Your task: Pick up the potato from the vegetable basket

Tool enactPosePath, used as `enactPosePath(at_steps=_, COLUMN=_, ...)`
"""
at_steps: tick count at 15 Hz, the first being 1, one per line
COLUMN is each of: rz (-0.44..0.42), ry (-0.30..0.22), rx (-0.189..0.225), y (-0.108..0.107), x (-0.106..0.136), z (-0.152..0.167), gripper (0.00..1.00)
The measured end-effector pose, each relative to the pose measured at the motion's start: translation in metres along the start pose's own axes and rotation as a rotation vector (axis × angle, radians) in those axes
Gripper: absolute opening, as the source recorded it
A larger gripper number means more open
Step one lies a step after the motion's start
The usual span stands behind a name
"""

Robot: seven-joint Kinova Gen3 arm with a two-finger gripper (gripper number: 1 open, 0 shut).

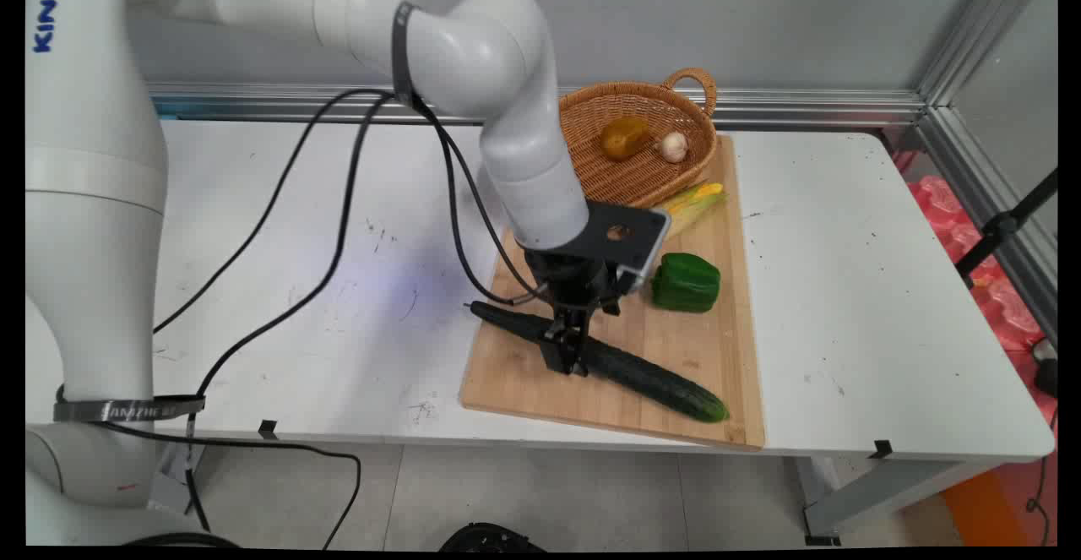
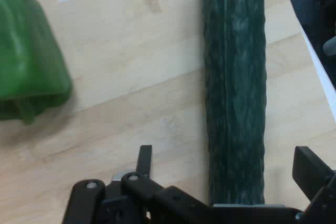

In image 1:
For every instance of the pink bubble wrap sheet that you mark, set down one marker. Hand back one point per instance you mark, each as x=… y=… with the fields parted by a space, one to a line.
x=996 y=307

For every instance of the green bell pepper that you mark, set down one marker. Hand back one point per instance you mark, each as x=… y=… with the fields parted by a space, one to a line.
x=686 y=283

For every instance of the black round object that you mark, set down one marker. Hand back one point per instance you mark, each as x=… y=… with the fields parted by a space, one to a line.
x=490 y=539

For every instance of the slanted aluminium frame rail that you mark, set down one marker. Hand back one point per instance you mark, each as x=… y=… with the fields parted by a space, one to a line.
x=988 y=205

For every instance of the brown potato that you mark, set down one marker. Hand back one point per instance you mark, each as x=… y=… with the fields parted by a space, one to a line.
x=625 y=138

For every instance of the corn cob with husk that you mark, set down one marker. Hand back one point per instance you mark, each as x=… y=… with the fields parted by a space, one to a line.
x=697 y=203

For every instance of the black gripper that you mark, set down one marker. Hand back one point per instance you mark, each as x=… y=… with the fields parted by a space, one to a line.
x=574 y=277

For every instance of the black tape tab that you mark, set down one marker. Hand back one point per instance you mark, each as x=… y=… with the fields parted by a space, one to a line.
x=268 y=430
x=882 y=449

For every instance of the grey metal table leg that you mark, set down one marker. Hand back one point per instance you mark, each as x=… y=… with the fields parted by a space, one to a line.
x=878 y=492

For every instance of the upright aluminium frame post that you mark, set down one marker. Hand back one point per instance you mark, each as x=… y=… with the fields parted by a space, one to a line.
x=980 y=32

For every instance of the bamboo cutting board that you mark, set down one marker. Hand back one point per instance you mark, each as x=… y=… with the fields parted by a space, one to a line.
x=692 y=349

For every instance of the long dark green cucumber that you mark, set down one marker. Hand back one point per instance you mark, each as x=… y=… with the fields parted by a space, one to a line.
x=650 y=378

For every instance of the black tripod stand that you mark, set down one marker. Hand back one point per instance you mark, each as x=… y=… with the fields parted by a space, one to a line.
x=1001 y=226

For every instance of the orange floor block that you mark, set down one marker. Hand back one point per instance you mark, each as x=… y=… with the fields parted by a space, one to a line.
x=980 y=509

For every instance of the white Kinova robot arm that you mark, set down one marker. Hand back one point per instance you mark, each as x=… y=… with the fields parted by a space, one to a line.
x=93 y=205

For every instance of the black wrist camera mount plate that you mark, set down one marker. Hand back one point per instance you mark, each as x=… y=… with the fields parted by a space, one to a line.
x=625 y=235

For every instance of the horizontal aluminium frame rail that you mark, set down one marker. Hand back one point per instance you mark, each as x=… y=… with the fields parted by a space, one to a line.
x=811 y=106

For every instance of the woven wicker basket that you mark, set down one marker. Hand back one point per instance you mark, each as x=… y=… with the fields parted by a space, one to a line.
x=650 y=180

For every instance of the white garlic bulb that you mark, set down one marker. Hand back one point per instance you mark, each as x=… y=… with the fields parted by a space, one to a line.
x=673 y=147

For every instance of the small black device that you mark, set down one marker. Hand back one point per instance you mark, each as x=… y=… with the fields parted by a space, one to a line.
x=1047 y=370

